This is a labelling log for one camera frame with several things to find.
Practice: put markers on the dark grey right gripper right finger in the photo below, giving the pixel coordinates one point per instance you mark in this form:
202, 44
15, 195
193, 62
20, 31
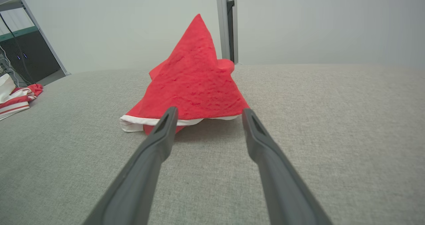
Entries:
279, 185

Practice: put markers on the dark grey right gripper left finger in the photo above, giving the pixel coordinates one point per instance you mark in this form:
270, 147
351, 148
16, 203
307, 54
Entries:
142, 171

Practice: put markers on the red shorts with white trim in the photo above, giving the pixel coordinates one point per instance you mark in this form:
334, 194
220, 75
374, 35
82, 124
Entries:
196, 78

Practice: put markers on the red white striped garment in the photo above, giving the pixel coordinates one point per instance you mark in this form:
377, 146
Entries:
16, 102

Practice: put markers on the black cabinet with blue lights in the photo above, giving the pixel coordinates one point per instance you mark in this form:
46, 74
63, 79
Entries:
36, 57

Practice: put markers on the white cloth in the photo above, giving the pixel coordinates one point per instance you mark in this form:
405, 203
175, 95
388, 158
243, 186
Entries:
6, 87

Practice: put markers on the grey metal partition post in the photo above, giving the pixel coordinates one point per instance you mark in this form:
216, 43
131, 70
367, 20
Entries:
221, 25

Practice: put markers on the grey partition end frame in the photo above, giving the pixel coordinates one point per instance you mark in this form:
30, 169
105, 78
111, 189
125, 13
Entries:
43, 35

